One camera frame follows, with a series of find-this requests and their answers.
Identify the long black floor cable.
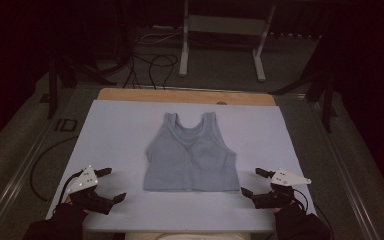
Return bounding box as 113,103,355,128
29,135,80,203

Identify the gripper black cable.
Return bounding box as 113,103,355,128
57,171,84,206
292,188,335,238

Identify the person's right hand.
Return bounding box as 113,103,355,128
272,198,297,214

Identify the grey-blue tank top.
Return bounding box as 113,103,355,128
142,111,241,193

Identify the small black floor frame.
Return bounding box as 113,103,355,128
54,118,79,133

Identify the black tripod stand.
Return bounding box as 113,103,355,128
39,49,118,120
268,36,339,134

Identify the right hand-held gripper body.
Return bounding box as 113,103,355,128
251,167,313,210

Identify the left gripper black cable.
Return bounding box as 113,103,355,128
57,171,84,206

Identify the black floor cable loop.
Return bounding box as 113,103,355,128
123,53,180,90

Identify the white metal stand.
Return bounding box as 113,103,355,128
178,0,278,83

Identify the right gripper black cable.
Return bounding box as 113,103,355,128
292,188,335,238

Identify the light blue table mat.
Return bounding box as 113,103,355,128
45,99,317,234

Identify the aluminium floor rail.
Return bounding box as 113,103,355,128
0,87,78,240
308,99,384,240

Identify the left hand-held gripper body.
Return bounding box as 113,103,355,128
67,165,115,216

